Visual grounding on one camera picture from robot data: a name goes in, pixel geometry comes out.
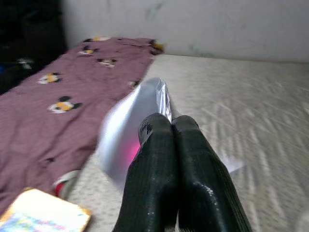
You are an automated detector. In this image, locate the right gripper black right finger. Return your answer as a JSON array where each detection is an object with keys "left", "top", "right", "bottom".
[{"left": 170, "top": 115, "right": 253, "bottom": 232}]

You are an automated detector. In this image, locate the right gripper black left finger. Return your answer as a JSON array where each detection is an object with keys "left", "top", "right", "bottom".
[{"left": 112, "top": 113, "right": 181, "bottom": 232}]

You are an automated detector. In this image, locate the white plastic packet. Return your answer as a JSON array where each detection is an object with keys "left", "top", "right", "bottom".
[{"left": 98, "top": 77, "right": 244, "bottom": 191}]

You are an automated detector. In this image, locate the colourful children's book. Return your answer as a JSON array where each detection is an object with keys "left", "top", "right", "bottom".
[{"left": 0, "top": 187, "right": 94, "bottom": 232}]

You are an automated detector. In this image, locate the purple cartoon mouse blanket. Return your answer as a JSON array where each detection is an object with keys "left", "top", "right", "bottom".
[{"left": 0, "top": 36, "right": 167, "bottom": 213}]

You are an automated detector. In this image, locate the white quilted mattress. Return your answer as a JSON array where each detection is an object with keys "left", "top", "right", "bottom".
[{"left": 0, "top": 54, "right": 309, "bottom": 232}]

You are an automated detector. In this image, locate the black fabric bag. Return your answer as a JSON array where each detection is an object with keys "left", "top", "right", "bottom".
[{"left": 0, "top": 0, "right": 68, "bottom": 95}]

